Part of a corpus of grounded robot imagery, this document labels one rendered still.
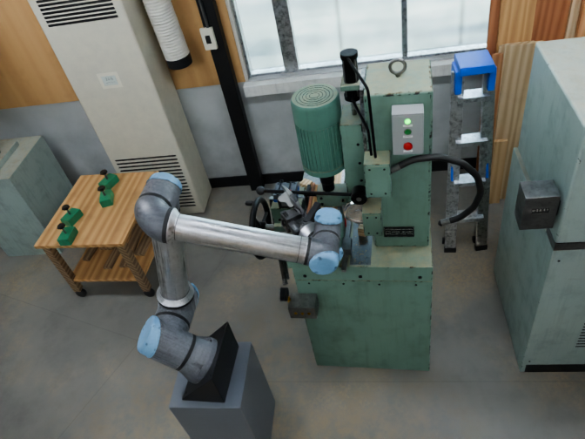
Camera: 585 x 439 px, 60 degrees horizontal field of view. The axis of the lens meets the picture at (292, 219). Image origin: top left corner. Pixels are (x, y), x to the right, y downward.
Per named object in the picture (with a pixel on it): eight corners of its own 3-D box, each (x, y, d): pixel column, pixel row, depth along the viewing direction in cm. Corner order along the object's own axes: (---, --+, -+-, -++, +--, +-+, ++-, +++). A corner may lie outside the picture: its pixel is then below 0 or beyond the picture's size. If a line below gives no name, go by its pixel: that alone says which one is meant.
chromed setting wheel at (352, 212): (345, 220, 203) (341, 197, 195) (375, 219, 200) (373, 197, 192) (344, 226, 201) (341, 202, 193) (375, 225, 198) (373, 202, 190)
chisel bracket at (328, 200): (320, 199, 217) (318, 183, 211) (353, 198, 213) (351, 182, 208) (318, 210, 211) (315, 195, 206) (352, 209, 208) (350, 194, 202)
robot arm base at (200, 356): (207, 378, 190) (184, 368, 187) (187, 388, 204) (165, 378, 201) (222, 333, 202) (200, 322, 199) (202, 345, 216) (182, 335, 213)
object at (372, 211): (365, 219, 201) (363, 197, 193) (383, 219, 200) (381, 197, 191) (364, 237, 195) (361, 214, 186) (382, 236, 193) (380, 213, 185)
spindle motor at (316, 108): (305, 151, 207) (293, 84, 186) (348, 150, 203) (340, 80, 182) (299, 179, 195) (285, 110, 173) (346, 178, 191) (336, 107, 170)
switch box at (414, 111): (393, 145, 174) (391, 104, 163) (422, 143, 172) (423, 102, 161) (393, 155, 170) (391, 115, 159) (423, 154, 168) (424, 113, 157)
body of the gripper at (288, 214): (279, 210, 188) (295, 229, 181) (298, 201, 191) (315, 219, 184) (279, 225, 193) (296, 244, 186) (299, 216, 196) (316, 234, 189)
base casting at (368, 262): (307, 209, 249) (305, 195, 242) (428, 207, 236) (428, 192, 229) (294, 280, 217) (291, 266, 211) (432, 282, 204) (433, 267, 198)
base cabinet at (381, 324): (325, 297, 297) (307, 209, 249) (426, 299, 284) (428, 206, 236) (315, 366, 266) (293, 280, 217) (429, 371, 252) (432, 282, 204)
